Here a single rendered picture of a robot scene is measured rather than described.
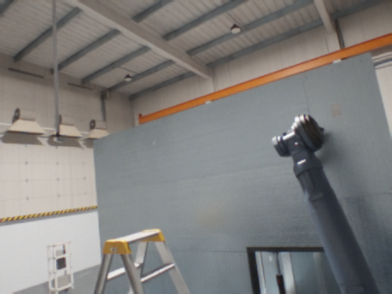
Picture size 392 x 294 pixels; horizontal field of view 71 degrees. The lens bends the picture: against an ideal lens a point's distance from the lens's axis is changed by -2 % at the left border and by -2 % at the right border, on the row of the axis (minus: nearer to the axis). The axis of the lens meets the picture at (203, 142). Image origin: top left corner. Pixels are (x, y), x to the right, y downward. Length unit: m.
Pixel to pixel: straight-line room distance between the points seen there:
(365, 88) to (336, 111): 0.20
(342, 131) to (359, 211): 0.47
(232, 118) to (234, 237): 0.85
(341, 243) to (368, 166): 0.73
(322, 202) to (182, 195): 1.35
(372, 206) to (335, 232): 0.68
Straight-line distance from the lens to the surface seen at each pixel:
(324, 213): 1.20
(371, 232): 1.86
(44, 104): 12.53
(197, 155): 2.21
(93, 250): 13.19
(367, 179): 1.83
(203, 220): 2.22
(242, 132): 2.03
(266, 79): 10.94
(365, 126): 1.84
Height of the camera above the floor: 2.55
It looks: 9 degrees up
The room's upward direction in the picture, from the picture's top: 7 degrees counter-clockwise
